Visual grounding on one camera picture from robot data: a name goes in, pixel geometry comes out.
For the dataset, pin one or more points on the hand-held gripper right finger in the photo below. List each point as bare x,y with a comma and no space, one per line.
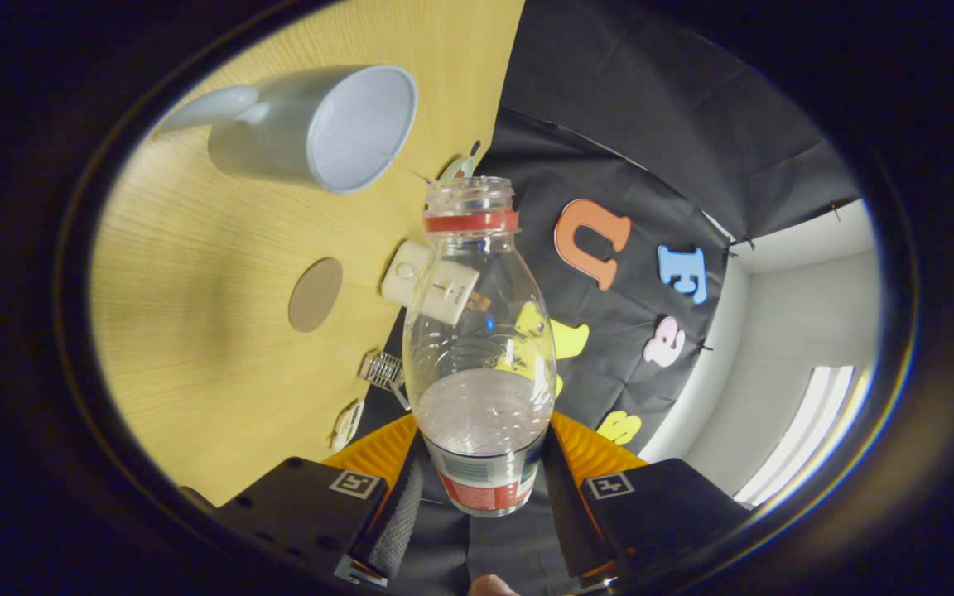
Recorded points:
564,513

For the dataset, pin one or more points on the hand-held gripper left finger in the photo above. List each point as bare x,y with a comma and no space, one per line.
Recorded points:
398,517

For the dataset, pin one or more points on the clear plastic juice bottle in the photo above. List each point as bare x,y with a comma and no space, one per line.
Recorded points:
481,414

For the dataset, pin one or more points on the round brown coaster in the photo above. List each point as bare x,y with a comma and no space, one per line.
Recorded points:
315,295

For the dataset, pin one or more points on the white cup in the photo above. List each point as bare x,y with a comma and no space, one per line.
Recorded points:
278,141

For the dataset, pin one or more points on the small white divided dish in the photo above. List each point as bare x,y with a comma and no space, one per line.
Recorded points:
349,426

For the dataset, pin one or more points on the white toaster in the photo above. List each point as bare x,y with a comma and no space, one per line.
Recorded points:
401,277

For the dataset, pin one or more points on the large ceiling light panel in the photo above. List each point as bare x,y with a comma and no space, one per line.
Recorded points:
804,430

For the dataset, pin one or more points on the wooden table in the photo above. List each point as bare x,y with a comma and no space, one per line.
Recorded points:
195,331

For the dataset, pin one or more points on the pale green plate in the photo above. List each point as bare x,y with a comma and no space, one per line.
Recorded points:
454,170

